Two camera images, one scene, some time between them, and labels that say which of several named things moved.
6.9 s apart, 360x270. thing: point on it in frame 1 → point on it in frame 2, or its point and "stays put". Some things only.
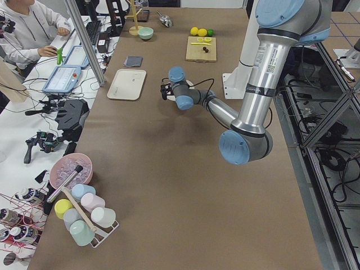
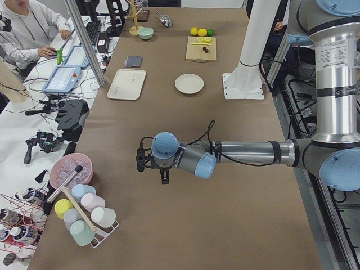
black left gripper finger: (164, 95) → (165, 172)
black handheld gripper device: (48, 140) stays put
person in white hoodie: (31, 35) stays put
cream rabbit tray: (127, 84) stays put
